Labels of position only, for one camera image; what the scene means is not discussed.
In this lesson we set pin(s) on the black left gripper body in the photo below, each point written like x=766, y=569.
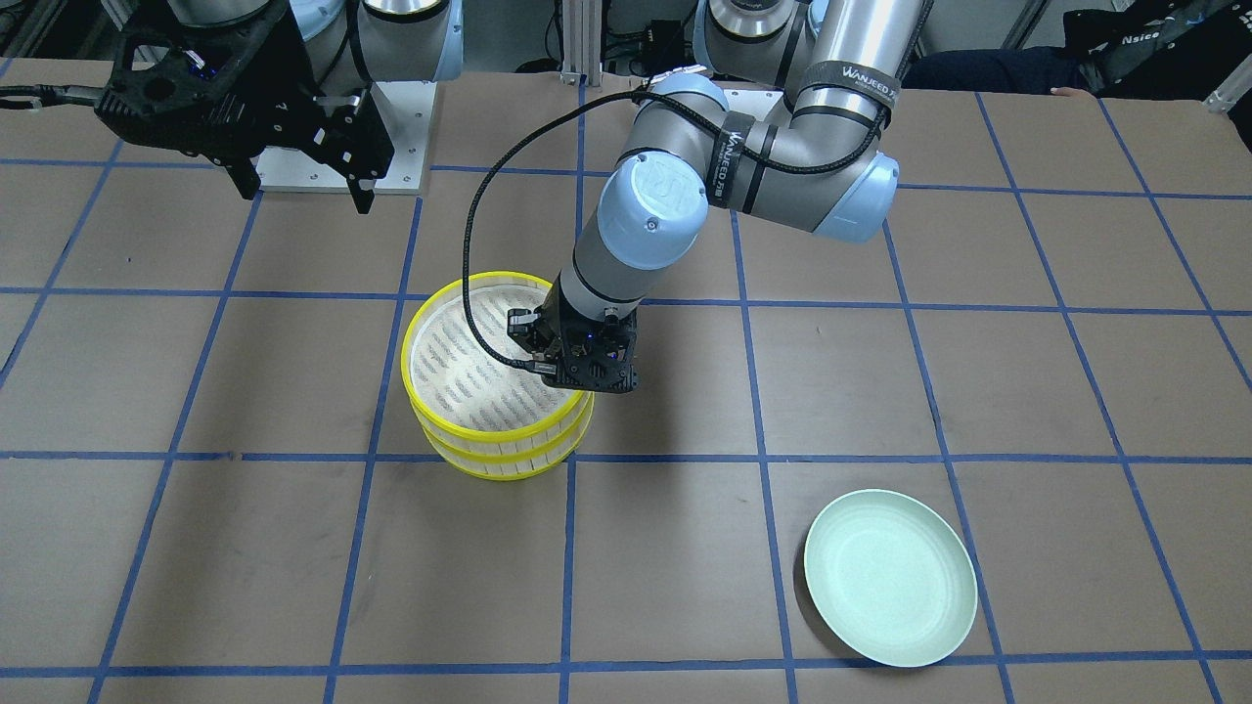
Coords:
x=525, y=330

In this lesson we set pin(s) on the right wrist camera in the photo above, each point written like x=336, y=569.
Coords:
x=215, y=91

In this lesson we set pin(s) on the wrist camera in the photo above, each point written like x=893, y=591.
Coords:
x=215, y=91
x=593, y=359

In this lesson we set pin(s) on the yellow bamboo steamer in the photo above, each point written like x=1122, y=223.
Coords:
x=452, y=381
x=511, y=460

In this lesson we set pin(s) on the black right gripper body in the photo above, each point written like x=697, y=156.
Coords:
x=290, y=86

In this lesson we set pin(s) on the aluminium frame post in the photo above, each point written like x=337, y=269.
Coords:
x=581, y=42

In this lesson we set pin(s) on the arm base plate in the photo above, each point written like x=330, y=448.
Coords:
x=377, y=139

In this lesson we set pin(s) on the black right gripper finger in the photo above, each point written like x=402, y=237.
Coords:
x=361, y=187
x=244, y=176

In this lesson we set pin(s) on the light green plate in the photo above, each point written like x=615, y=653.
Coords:
x=890, y=577

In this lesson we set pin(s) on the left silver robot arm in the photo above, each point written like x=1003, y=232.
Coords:
x=815, y=164

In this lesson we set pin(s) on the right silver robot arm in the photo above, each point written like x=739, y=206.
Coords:
x=350, y=43

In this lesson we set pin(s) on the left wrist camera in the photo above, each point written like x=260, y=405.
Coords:
x=593, y=359

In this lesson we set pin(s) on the seated person's hand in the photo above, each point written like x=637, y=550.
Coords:
x=1069, y=91

